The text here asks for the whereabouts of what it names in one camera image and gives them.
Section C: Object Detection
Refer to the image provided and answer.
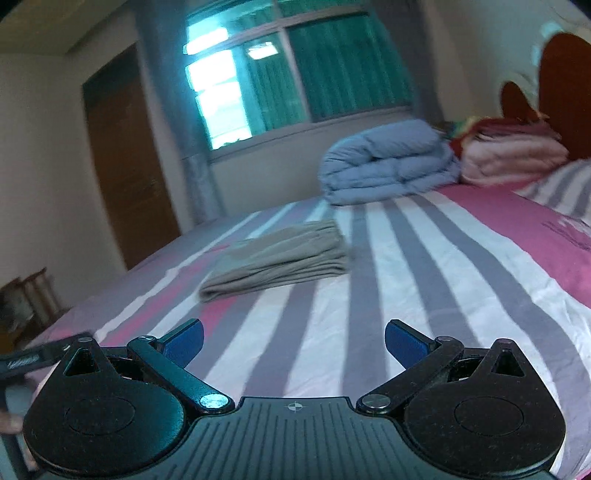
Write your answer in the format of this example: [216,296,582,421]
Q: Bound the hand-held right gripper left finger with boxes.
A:
[60,318,236,414]

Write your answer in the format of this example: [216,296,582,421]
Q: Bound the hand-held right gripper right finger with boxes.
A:
[356,318,537,414]

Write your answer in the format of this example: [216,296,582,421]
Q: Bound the grey fleece pants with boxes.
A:
[198,219,354,304]

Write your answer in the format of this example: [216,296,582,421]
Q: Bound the wooden chair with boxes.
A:
[21,267,66,326]

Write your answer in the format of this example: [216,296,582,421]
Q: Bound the striped bed sheet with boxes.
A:
[28,159,591,480]

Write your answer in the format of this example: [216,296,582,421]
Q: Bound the brown wooden door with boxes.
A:
[82,41,182,271]

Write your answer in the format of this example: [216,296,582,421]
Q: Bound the blue-grey folded duvet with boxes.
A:
[321,119,463,206]

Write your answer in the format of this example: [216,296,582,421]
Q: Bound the pink folded blanket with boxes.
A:
[461,134,570,186]

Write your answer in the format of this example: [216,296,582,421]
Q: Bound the striped pillow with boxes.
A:
[513,159,591,219]

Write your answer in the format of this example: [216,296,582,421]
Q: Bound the grey curtain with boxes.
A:
[383,0,446,124]
[134,0,225,228]

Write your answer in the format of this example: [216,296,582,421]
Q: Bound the red folded blanket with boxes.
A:
[443,115,561,145]

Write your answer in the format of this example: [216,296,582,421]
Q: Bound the window with green glass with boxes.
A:
[184,0,416,153]

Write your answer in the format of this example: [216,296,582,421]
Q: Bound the brown wooden headboard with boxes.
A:
[501,32,591,162]

